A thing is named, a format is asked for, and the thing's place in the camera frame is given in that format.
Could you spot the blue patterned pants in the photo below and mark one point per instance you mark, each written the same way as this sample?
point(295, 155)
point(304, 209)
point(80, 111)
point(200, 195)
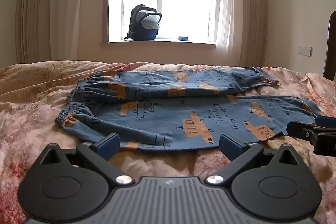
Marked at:
point(157, 119)

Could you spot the beige curtain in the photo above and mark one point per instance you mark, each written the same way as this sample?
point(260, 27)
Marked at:
point(52, 3)
point(244, 3)

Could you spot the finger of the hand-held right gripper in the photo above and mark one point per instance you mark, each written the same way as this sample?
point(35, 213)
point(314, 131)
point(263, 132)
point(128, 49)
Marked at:
point(326, 121)
point(299, 129)

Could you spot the dark blue backpack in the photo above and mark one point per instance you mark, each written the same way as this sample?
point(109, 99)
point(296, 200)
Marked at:
point(143, 27)

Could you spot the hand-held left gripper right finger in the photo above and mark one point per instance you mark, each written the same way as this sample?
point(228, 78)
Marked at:
point(232, 145)

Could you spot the floral pink blanket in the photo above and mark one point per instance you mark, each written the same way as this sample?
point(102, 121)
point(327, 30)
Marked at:
point(31, 98)

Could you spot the white wall switch plate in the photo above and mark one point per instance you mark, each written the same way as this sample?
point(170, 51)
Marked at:
point(305, 51)

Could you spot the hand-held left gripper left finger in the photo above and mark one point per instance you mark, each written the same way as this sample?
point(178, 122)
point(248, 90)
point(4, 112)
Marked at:
point(109, 144)

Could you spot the beige window sill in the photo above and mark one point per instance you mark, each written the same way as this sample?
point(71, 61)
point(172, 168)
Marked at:
point(157, 44)

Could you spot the dark wooden headboard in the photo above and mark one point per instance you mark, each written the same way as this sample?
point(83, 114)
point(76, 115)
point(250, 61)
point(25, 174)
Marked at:
point(330, 50)

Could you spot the small blue box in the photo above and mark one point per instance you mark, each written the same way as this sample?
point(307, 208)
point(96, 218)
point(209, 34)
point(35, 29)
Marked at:
point(183, 38)

